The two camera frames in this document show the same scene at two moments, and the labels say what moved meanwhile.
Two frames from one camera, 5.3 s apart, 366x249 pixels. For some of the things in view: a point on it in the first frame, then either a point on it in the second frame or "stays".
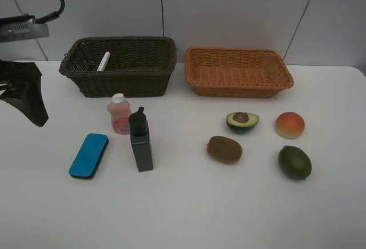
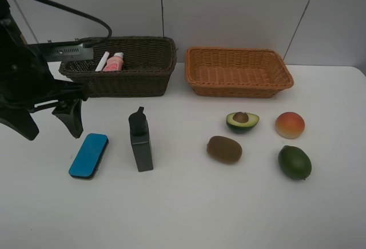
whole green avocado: (294, 163) stays
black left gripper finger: (22, 79) to (69, 112)
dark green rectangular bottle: (140, 140) stays
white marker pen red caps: (104, 61) stays
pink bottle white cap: (120, 113) to (115, 63)
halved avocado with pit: (242, 122) stays
